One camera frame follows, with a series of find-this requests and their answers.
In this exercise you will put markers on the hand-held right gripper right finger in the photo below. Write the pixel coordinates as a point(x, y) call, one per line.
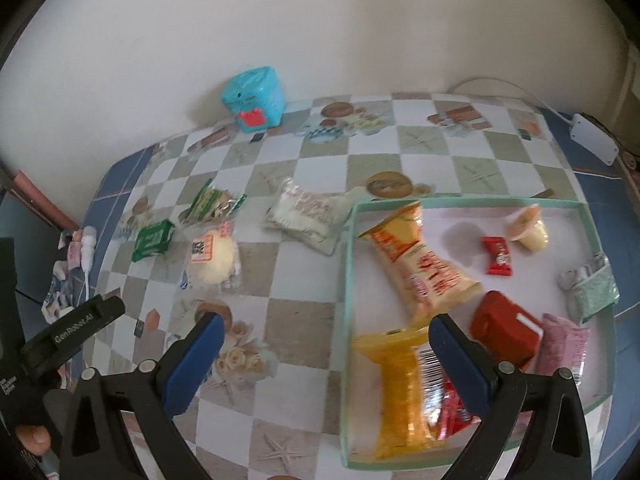
point(457, 360)

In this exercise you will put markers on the teal shallow box tray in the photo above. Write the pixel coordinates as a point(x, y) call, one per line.
point(465, 240)

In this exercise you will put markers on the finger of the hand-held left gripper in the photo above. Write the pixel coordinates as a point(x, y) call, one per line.
point(111, 309)

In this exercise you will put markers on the small red candy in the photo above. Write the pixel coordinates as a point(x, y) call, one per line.
point(497, 257)

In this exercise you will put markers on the green snack packet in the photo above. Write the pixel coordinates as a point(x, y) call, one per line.
point(152, 240)

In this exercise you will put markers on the dark chair with reddish frame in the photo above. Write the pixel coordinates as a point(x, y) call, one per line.
point(45, 200)

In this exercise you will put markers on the pink snack packet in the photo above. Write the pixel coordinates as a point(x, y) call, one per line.
point(562, 347)

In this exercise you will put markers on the round bun in clear wrapper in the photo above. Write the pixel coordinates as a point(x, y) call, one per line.
point(212, 260)

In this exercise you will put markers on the yellow snack packet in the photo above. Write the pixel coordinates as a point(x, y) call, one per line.
point(405, 390)

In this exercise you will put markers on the large red snack packet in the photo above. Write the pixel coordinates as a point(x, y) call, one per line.
point(452, 410)

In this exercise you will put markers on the torn blue white wrapper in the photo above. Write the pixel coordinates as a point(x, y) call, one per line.
point(60, 300)

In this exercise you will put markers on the teal toy box red mouth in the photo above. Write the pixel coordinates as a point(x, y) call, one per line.
point(255, 100)

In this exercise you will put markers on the person's left hand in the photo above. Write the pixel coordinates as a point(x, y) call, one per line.
point(32, 437)

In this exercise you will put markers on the orange and white snack packet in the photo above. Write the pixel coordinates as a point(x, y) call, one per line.
point(425, 265)

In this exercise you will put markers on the small red box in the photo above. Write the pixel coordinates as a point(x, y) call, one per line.
point(505, 327)

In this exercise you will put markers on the pink tube packet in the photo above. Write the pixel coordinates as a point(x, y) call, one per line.
point(74, 252)

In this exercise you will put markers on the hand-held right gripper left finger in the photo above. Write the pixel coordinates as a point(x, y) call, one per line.
point(195, 365)

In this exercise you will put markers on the green striped wrapped cake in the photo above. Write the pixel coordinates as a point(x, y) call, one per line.
point(212, 202)

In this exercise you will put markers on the cream jelly cup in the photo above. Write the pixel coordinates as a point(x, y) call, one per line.
point(530, 227)

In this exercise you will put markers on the green and silver packet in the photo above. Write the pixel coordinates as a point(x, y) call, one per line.
point(590, 287)

